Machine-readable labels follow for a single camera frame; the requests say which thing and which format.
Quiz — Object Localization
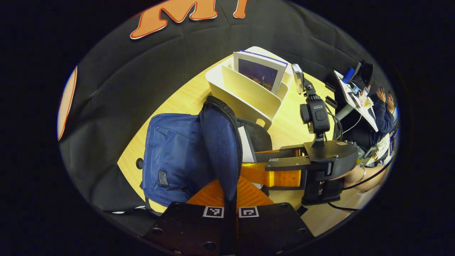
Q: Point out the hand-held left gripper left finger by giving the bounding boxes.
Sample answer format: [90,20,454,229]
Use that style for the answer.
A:
[144,179,233,256]

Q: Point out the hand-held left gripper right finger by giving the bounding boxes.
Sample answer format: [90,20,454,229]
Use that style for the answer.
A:
[235,176,315,255]

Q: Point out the white bookshelf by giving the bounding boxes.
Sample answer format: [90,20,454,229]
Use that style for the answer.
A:
[205,46,295,131]

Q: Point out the blue schoolbag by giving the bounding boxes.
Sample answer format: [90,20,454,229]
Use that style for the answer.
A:
[140,95,274,214]

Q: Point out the blue spine city-photo book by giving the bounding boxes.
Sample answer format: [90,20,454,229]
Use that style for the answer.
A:
[233,50,288,95]

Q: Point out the white desk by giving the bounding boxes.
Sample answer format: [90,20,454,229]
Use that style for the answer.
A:
[334,69,379,133]

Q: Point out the black monitor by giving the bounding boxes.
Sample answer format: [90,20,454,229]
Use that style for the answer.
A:
[352,62,374,97]

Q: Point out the black backdrop cloth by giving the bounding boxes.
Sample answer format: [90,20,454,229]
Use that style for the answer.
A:
[57,0,391,214]

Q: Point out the black camera cable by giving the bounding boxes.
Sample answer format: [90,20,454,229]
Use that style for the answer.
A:
[325,106,344,141]

